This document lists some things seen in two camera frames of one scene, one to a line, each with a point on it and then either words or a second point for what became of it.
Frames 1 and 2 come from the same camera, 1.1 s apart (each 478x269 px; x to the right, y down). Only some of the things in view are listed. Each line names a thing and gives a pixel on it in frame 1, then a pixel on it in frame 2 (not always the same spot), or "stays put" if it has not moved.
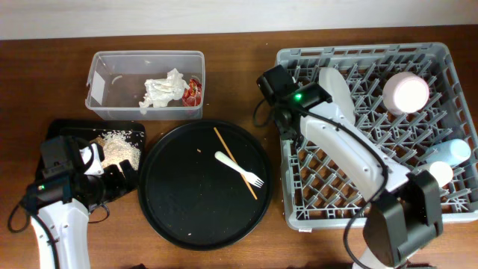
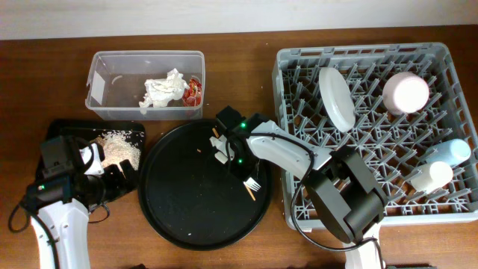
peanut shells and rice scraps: (120, 146) stays put
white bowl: (405, 93) stays put
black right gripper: (284, 134) -> (243, 175)
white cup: (443, 172) stays put
